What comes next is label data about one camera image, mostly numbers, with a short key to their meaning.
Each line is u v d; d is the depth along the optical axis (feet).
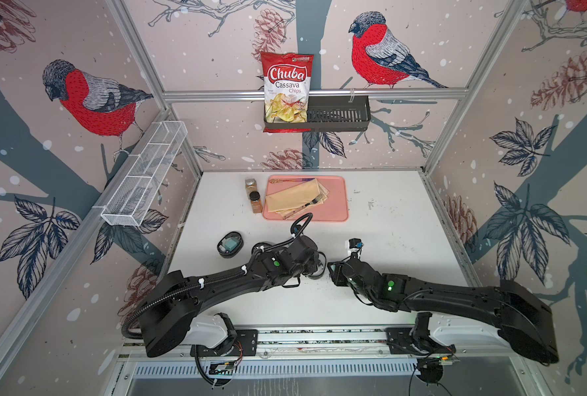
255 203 3.30
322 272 2.75
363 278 1.91
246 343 2.40
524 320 1.35
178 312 1.33
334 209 3.52
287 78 2.72
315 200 3.55
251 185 3.40
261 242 3.03
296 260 2.03
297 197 3.63
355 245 2.38
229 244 3.04
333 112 3.12
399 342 2.39
